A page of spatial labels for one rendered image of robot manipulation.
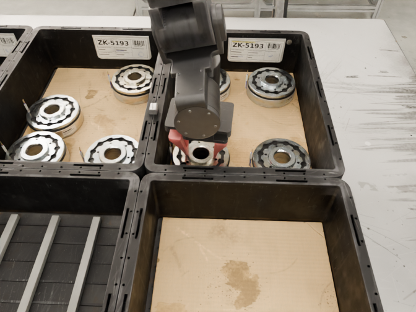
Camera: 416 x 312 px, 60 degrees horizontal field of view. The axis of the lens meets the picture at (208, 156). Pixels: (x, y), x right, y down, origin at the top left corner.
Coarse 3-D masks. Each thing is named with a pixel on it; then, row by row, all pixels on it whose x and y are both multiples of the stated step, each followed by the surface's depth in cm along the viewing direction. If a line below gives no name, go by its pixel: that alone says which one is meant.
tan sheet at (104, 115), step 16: (64, 80) 82; (80, 80) 82; (96, 80) 82; (80, 96) 79; (96, 96) 79; (112, 96) 79; (96, 112) 75; (112, 112) 75; (128, 112) 75; (144, 112) 75; (80, 128) 72; (96, 128) 72; (112, 128) 72; (128, 128) 72; (80, 144) 70; (80, 160) 67
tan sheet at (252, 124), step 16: (240, 80) 82; (240, 96) 79; (240, 112) 75; (256, 112) 75; (272, 112) 75; (288, 112) 75; (240, 128) 72; (256, 128) 72; (272, 128) 72; (288, 128) 72; (240, 144) 70; (256, 144) 70; (304, 144) 70; (240, 160) 67
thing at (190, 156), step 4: (196, 144) 64; (200, 144) 64; (204, 144) 64; (192, 148) 64; (196, 148) 64; (200, 148) 64; (204, 148) 64; (208, 148) 64; (212, 148) 64; (188, 152) 63; (192, 152) 63; (212, 152) 63; (188, 156) 63; (192, 156) 63; (208, 156) 63; (212, 156) 63; (192, 160) 62; (196, 160) 62; (200, 160) 62; (204, 160) 62; (208, 160) 62; (196, 164) 62; (200, 164) 62; (204, 164) 62
